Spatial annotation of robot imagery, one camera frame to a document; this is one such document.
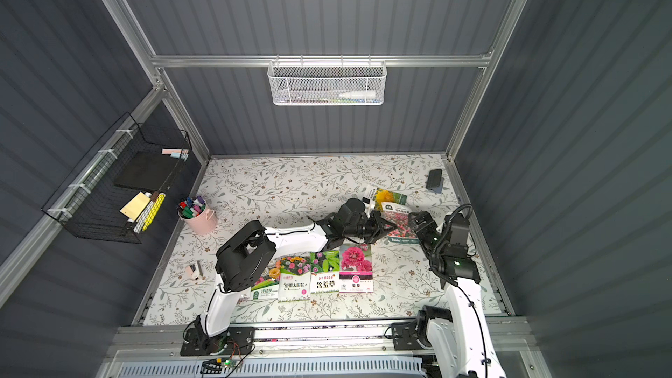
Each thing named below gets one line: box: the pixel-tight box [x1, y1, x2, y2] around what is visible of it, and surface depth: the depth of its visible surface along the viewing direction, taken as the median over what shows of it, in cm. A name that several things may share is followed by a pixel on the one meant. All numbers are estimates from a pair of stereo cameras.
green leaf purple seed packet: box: [309, 250, 341, 294], surface depth 88 cm
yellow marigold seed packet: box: [373, 189, 408, 211], surface depth 108 cm
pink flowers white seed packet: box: [380, 202, 420, 244], surface depth 86 cm
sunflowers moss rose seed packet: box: [277, 252, 312, 303], surface depth 86 cm
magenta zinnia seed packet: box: [338, 242, 374, 294], surface depth 88 cm
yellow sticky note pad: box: [119, 191, 152, 222], surface depth 71 cm
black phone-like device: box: [426, 168, 444, 194], surface depth 110 cm
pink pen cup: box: [177, 195, 218, 236], surface depth 91 cm
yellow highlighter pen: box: [141, 192, 167, 232], surface depth 72 cm
